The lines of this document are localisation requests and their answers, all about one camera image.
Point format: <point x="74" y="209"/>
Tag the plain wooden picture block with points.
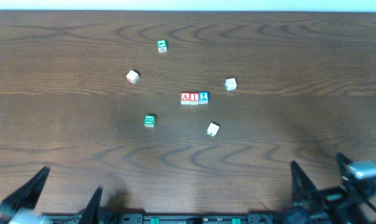
<point x="132" y="76"/>

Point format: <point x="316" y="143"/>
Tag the white green sided block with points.
<point x="212" y="129"/>

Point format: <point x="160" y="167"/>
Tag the red letter A block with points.
<point x="185" y="98"/>

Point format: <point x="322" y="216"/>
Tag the green letter R block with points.
<point x="149" y="121"/>

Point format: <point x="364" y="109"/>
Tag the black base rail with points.
<point x="137" y="218"/>

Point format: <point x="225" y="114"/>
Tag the blue number 2 block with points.
<point x="203" y="97"/>

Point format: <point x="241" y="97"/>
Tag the yellow sided wooden block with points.
<point x="230" y="84"/>

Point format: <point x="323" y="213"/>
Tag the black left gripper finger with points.
<point x="90" y="214"/>
<point x="26" y="196"/>

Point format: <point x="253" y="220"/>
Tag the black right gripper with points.
<point x="325" y="197"/>

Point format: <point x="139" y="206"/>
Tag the green top block far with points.
<point x="162" y="46"/>

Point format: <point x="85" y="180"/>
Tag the red letter I block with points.
<point x="194" y="98"/>

